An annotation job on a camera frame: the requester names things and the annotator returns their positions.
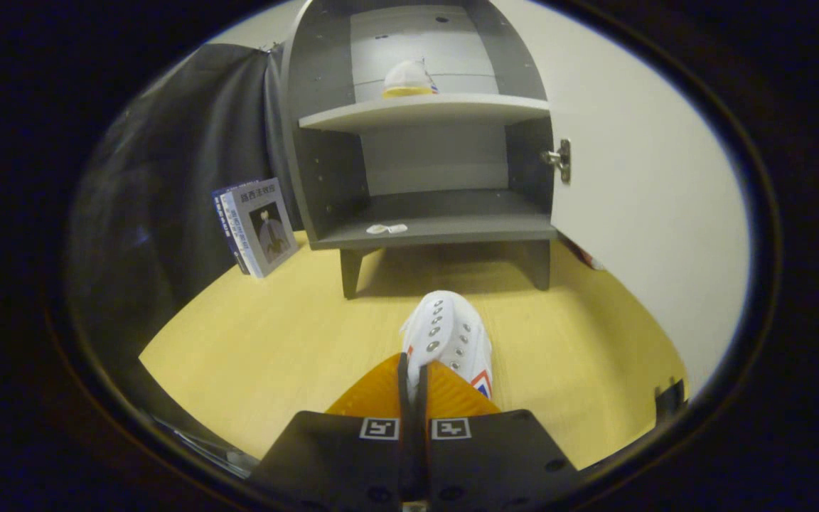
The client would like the small red object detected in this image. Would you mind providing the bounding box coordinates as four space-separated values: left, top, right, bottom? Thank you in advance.
562 238 604 272

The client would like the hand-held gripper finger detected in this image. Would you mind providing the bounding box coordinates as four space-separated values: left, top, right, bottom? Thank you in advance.
246 352 416 512
415 361 581 512

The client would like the metal door hinge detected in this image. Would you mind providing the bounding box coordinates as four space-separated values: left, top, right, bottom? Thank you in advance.
541 139 572 185

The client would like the grey shoe cabinet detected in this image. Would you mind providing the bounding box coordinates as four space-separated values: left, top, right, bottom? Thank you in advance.
278 0 560 300

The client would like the blue spine book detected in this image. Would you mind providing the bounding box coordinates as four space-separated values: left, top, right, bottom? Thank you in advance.
212 186 251 276

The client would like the grey cover book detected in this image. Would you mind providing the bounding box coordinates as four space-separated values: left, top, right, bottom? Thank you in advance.
228 178 301 279

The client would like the white shoe cabinet door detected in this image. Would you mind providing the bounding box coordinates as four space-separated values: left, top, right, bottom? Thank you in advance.
491 0 750 399

